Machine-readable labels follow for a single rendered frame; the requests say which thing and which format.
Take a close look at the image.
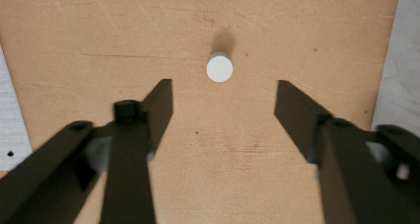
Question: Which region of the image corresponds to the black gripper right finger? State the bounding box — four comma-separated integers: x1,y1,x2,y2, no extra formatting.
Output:
272,80,420,224

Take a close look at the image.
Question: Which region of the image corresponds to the grey cylinder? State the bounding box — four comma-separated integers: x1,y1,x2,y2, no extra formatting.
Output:
207,52,233,82

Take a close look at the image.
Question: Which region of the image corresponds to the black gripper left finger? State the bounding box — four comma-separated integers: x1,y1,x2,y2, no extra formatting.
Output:
0,78,175,224

